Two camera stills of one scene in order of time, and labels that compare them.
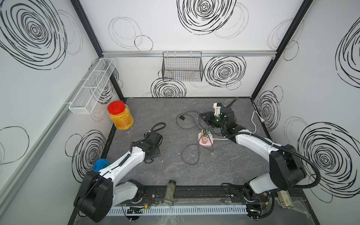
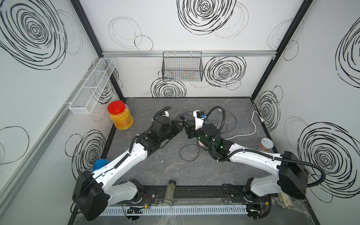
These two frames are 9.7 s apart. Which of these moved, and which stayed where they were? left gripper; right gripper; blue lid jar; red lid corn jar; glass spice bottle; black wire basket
Moved: right gripper; left gripper
Stayed: black wire basket; red lid corn jar; blue lid jar; glass spice bottle
